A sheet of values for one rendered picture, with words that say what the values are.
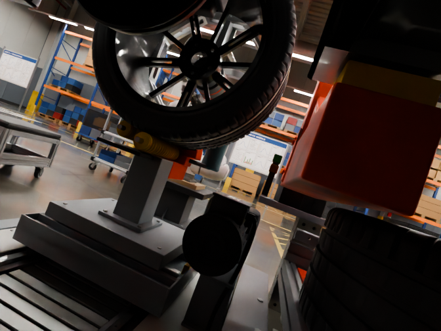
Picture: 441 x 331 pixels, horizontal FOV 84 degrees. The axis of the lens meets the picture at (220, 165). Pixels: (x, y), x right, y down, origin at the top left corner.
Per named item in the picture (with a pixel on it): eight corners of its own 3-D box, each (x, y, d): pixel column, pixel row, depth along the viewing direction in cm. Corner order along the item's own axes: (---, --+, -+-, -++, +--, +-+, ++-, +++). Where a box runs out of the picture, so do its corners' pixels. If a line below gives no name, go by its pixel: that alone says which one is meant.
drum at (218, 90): (183, 82, 100) (195, 50, 101) (198, 100, 121) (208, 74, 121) (214, 91, 97) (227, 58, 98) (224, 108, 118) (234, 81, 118)
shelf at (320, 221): (257, 201, 109) (260, 195, 109) (258, 199, 126) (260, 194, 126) (357, 240, 100) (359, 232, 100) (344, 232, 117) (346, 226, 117)
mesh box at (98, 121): (77, 133, 852) (87, 108, 854) (93, 138, 937) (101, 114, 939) (109, 145, 835) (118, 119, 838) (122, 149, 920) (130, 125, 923)
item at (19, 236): (10, 241, 71) (22, 210, 72) (95, 224, 107) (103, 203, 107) (157, 322, 61) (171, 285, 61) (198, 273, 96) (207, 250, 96)
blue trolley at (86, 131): (72, 138, 570) (87, 100, 572) (89, 143, 629) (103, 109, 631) (107, 153, 551) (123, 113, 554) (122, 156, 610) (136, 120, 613)
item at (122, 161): (84, 168, 272) (116, 85, 274) (108, 171, 313) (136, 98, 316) (125, 184, 260) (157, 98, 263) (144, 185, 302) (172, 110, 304)
